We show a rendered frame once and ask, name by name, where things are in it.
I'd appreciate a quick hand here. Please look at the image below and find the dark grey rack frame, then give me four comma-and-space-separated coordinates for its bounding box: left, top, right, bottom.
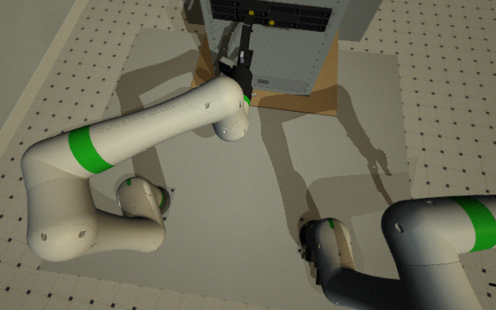
200, 0, 350, 96

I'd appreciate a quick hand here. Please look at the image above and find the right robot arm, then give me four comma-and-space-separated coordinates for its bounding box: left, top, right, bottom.
300, 195, 496, 310

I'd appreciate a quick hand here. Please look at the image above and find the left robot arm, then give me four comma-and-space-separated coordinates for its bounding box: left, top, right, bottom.
21, 57, 257, 262

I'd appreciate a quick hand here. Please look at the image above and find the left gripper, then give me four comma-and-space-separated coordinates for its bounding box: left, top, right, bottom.
229, 15, 254, 84

